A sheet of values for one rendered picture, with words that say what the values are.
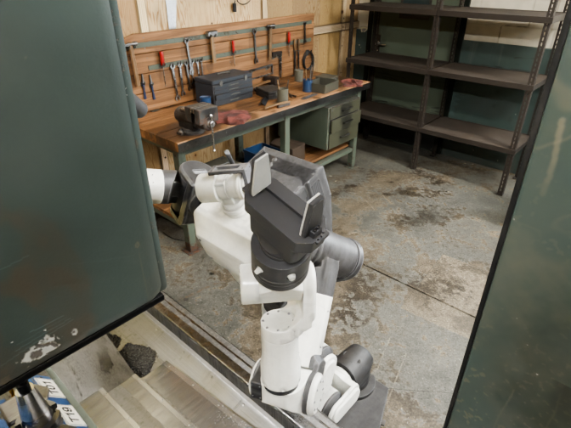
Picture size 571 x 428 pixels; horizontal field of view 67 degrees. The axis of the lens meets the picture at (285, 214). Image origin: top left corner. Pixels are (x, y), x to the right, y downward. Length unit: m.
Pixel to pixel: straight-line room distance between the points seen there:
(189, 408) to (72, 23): 1.24
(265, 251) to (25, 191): 0.38
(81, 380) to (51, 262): 1.30
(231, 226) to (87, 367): 0.78
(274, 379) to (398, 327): 1.94
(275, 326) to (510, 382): 0.38
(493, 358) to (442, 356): 1.83
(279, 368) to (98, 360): 0.90
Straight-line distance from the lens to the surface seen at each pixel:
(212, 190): 0.94
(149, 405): 1.43
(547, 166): 0.61
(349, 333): 2.60
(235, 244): 0.97
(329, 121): 3.93
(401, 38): 5.14
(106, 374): 1.57
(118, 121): 0.27
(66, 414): 1.20
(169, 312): 1.57
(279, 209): 0.55
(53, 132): 0.25
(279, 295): 0.68
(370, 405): 2.09
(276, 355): 0.76
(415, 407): 2.35
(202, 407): 1.39
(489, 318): 0.73
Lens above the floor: 1.84
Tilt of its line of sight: 30 degrees down
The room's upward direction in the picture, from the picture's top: straight up
